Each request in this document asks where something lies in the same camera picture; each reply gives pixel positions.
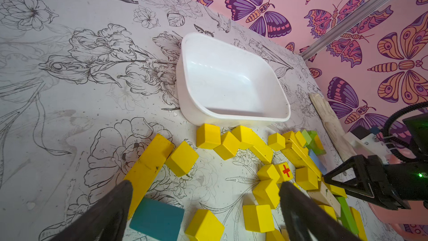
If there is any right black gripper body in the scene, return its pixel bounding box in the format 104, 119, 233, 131
385, 113, 428, 202

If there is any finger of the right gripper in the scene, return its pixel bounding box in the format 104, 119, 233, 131
324, 155, 410, 210

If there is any teal block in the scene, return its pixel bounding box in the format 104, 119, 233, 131
129, 198, 185, 241

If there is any green rectangular block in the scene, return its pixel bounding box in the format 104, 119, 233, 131
336, 196, 359, 235

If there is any yellow cube red cross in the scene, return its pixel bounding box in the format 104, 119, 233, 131
274, 162, 294, 184

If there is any blue block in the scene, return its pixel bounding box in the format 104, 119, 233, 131
308, 150, 328, 175

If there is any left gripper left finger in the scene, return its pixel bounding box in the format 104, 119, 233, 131
52, 180, 133, 241

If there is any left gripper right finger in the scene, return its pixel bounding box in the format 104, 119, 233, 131
279, 182, 359, 241

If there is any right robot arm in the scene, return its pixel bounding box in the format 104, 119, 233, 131
324, 102, 428, 210

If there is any pink watering can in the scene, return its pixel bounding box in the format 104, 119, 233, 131
369, 201, 428, 241

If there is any white plastic bin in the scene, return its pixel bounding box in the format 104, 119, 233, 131
176, 32, 291, 128

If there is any long yellow block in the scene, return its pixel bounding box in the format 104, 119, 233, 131
124, 134, 175, 220

